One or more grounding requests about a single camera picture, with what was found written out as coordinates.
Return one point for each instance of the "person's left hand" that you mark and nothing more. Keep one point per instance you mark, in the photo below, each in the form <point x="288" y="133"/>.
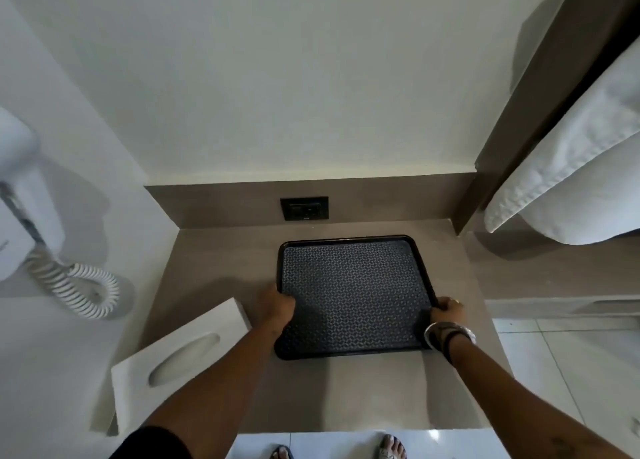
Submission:
<point x="272" y="303"/>

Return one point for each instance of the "person's right hand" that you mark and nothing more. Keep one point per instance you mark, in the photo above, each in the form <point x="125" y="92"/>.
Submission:
<point x="446" y="314"/>

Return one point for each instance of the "person's right fingers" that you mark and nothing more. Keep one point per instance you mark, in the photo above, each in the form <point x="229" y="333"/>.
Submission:
<point x="444" y="304"/>

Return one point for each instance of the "person's left fingers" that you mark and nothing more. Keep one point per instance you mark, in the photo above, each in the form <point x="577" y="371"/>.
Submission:
<point x="286" y="304"/>

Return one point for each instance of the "black patterned plastic tray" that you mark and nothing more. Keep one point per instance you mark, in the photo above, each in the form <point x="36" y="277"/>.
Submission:
<point x="354" y="293"/>

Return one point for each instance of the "person's left forearm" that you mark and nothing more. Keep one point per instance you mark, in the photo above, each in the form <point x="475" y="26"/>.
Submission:
<point x="200" y="383"/>

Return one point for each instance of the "person's right forearm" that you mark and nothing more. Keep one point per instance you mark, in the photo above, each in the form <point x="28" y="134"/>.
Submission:
<point x="525" y="398"/>

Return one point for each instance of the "black wrist thread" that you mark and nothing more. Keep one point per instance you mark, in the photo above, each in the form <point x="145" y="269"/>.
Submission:
<point x="457" y="341"/>

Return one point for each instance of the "white tissue box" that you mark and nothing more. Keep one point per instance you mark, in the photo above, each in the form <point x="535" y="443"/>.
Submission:
<point x="165" y="358"/>

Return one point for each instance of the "person's left foot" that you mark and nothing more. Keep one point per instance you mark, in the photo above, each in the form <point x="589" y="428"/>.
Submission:
<point x="283" y="452"/>

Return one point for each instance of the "person's foot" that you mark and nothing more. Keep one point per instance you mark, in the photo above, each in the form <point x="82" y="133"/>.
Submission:
<point x="391" y="447"/>
<point x="283" y="452"/>

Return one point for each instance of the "person's right foot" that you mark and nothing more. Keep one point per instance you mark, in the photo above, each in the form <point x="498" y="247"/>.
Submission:
<point x="391" y="447"/>

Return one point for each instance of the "white hanging towel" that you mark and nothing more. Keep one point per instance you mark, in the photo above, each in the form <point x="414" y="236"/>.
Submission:
<point x="575" y="163"/>

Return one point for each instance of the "black shirt sleeve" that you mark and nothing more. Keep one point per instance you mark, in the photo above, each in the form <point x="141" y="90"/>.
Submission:
<point x="145" y="443"/>

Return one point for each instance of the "black wall power outlet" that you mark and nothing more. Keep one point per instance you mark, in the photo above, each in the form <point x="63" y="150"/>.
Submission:
<point x="304" y="208"/>

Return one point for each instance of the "white wall-mounted hair dryer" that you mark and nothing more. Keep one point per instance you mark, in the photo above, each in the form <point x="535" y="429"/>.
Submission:
<point x="22" y="198"/>

